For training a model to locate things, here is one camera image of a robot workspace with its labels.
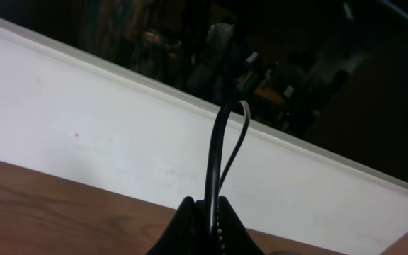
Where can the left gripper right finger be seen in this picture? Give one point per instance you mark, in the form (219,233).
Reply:
(229,235)

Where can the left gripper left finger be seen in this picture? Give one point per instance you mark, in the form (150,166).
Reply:
(185,234)

